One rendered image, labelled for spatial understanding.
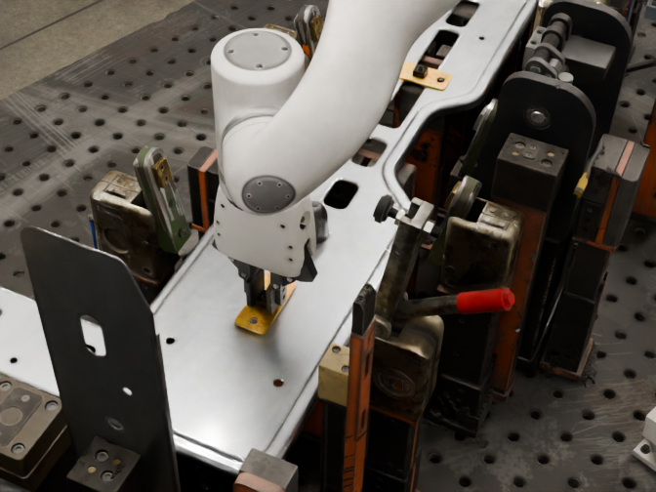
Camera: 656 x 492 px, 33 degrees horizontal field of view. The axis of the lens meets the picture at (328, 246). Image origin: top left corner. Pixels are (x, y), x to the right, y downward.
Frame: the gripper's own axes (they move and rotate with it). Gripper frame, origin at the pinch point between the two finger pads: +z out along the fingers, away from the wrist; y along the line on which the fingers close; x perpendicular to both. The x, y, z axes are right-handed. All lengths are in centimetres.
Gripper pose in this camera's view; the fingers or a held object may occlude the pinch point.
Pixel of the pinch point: (265, 288)
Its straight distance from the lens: 122.6
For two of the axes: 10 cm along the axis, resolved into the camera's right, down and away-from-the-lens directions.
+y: -9.1, -3.1, 2.8
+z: -0.2, 7.0, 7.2
